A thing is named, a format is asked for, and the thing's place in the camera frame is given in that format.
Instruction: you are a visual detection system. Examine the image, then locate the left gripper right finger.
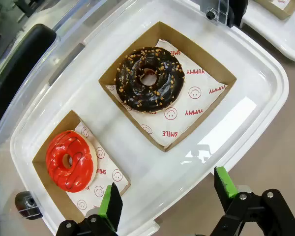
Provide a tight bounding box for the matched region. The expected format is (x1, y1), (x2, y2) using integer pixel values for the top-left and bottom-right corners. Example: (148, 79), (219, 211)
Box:
(210, 166), (295, 236)

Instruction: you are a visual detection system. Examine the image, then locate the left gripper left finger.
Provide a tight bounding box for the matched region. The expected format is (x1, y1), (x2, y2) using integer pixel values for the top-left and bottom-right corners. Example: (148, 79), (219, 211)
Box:
(56, 182), (123, 236)

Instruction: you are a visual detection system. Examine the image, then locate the white printed paper liner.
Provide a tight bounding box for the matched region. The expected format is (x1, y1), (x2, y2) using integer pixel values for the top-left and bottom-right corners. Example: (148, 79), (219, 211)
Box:
(269, 0), (293, 11)
(65, 121), (130, 212)
(105, 38), (229, 149)

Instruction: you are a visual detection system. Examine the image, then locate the chocolate donut with nuts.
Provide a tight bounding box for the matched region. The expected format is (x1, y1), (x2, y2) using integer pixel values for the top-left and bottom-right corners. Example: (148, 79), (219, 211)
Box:
(115, 46), (185, 114)

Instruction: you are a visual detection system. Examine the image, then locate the brown cardboard donut box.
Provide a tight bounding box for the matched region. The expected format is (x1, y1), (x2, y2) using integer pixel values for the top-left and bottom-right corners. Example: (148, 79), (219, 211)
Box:
(98, 21), (237, 152)
(31, 110), (131, 221)
(253, 0), (295, 21)

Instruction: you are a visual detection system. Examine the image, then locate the red glazed donut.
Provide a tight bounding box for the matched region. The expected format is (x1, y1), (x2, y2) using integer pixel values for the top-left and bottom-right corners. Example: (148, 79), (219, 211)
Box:
(45, 129), (99, 193)

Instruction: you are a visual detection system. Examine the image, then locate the white plastic display tray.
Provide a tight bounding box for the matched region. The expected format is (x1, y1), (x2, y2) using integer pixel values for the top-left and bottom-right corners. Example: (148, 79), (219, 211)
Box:
(240, 0), (295, 62)
(9, 0), (290, 236)

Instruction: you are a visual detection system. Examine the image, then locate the black lid hinge knob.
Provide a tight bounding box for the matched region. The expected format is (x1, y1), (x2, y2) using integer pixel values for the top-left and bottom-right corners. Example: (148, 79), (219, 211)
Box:
(14, 191), (44, 219)
(206, 0), (248, 28)

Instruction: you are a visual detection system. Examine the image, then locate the black lid handle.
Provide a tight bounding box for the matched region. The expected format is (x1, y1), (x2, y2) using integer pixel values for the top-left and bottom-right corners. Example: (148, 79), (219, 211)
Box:
(0, 24), (58, 138)

